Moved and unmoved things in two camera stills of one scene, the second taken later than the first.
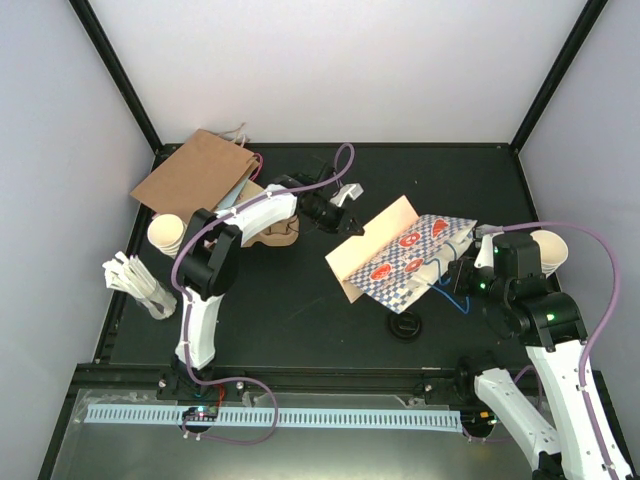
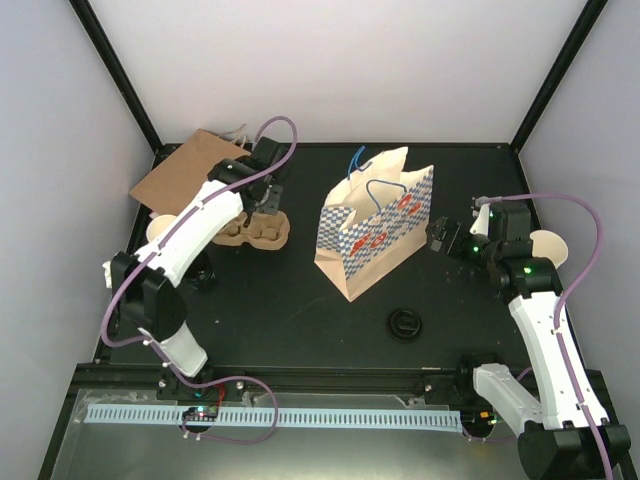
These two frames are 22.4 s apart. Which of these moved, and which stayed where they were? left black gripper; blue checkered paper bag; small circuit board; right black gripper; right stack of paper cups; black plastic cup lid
Moved: right black gripper; left black gripper; blue checkered paper bag
Stayed: black plastic cup lid; right stack of paper cups; small circuit board
